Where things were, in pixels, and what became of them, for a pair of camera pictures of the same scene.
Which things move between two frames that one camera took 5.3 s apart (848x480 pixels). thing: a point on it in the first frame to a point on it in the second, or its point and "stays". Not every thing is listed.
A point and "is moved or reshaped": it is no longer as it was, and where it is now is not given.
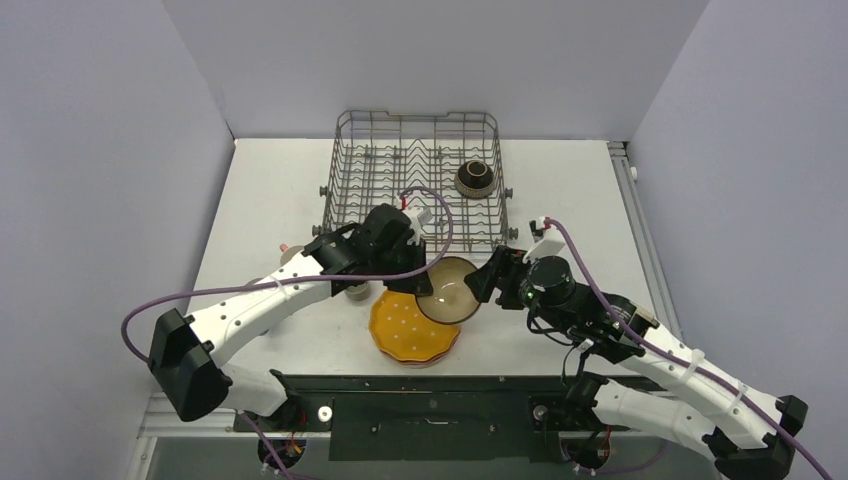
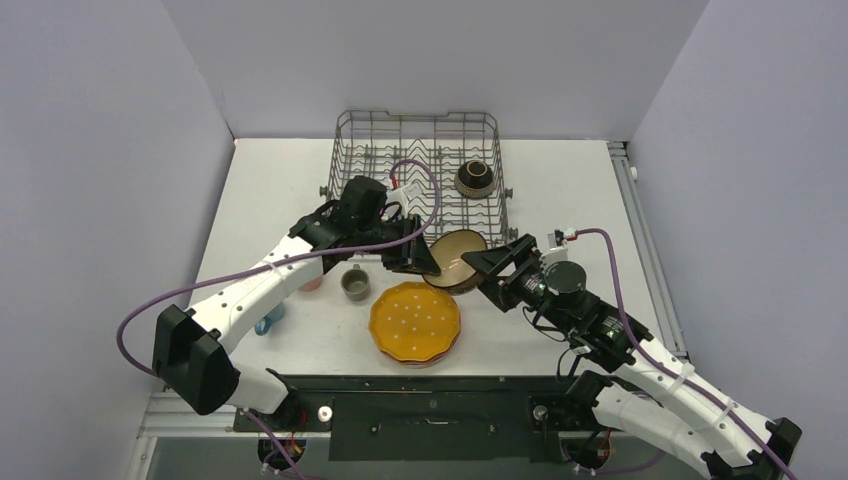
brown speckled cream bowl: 452,300 is moved or reshaped
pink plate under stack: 427,361 stays
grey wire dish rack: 379,158 stays
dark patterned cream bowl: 474,179 stays
